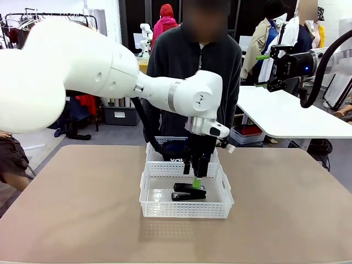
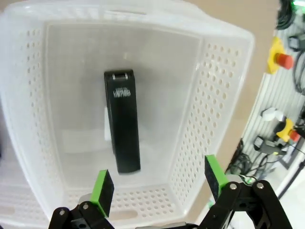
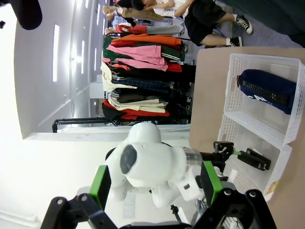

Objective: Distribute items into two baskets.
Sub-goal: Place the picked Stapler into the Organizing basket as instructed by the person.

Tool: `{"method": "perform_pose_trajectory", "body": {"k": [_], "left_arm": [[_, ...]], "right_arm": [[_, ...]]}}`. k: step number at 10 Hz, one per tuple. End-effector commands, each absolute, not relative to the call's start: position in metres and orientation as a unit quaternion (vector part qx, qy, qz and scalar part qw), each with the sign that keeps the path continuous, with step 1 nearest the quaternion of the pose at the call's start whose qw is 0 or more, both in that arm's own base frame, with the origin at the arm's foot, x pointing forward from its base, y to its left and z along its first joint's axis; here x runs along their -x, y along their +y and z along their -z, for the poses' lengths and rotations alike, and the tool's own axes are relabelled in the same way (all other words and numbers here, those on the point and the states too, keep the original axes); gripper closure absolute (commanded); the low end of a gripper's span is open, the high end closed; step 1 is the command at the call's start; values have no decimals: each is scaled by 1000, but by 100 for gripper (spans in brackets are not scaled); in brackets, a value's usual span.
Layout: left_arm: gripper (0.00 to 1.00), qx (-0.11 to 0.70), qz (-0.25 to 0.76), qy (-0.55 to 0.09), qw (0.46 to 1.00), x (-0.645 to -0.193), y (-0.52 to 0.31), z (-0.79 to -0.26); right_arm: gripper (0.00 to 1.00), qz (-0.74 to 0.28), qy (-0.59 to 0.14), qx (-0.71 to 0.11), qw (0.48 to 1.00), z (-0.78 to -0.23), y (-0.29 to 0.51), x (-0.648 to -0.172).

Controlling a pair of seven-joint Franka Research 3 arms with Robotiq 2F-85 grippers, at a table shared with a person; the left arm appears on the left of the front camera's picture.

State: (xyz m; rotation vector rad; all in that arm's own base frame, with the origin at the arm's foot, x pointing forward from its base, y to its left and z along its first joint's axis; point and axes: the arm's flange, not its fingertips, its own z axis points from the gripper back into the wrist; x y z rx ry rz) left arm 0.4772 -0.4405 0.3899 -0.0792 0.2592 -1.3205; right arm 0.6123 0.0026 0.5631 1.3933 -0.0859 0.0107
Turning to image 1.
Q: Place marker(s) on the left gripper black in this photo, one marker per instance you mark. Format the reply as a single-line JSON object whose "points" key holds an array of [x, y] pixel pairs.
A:
{"points": [[202, 148]]}

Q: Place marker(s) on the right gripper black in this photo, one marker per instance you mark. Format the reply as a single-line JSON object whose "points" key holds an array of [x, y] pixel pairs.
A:
{"points": [[292, 66]]}

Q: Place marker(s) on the navy Campus pencil case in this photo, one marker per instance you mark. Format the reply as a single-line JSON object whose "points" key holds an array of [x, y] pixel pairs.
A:
{"points": [[176, 159]]}

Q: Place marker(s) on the black stapler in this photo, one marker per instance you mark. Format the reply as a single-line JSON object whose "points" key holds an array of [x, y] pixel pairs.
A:
{"points": [[187, 195]]}

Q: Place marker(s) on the person's left forearm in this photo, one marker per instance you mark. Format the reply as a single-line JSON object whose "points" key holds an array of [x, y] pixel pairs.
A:
{"points": [[229, 115]]}

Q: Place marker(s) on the person's right forearm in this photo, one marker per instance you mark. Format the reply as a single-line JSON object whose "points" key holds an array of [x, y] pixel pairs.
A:
{"points": [[152, 121]]}

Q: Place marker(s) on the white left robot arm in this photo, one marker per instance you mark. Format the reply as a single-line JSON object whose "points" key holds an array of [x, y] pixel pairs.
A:
{"points": [[82, 71]]}

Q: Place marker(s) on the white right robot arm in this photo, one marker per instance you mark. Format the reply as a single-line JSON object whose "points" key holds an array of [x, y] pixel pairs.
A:
{"points": [[338, 59]]}

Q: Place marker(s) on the mannequin with beige coat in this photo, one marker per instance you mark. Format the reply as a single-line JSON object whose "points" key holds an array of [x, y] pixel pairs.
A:
{"points": [[259, 46]]}

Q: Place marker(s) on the mannequin with white navy clothes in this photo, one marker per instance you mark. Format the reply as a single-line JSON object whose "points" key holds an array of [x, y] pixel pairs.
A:
{"points": [[302, 35]]}

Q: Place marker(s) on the white perforated plastic basket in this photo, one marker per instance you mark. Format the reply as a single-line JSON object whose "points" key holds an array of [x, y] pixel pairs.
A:
{"points": [[152, 154]]}

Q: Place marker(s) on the white side table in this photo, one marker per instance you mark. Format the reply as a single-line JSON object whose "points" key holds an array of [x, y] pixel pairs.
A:
{"points": [[283, 118]]}

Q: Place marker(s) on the white basket with label sticker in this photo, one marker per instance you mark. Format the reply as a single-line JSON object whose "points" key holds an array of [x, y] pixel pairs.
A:
{"points": [[154, 204]]}

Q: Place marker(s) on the white crate with red item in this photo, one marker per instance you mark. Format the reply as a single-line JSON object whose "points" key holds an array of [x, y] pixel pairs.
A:
{"points": [[244, 134]]}

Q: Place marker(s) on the white leaning board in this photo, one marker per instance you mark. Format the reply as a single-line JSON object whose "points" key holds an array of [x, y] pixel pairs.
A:
{"points": [[338, 90]]}

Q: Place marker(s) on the grey storage bin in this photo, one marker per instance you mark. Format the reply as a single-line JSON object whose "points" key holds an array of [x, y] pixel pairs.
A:
{"points": [[121, 115]]}

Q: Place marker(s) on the black bag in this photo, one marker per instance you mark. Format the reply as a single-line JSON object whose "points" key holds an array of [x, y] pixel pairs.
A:
{"points": [[320, 147]]}

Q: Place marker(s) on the person in dark fleece jacket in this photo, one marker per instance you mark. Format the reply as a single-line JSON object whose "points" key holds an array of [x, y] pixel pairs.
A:
{"points": [[176, 55]]}

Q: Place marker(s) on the person in red hood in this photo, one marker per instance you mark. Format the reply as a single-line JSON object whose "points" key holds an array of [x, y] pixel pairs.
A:
{"points": [[165, 27]]}

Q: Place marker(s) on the long red dress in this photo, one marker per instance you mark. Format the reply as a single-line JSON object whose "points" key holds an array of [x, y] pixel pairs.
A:
{"points": [[88, 101]]}

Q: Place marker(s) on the small white background robot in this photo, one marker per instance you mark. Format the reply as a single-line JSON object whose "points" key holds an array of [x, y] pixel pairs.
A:
{"points": [[145, 35]]}

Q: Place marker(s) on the seated person in dark skirt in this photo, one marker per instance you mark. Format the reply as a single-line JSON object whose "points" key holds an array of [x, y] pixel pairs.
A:
{"points": [[13, 159]]}

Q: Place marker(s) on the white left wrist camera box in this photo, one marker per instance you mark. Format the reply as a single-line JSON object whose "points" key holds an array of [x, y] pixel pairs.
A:
{"points": [[231, 149]]}

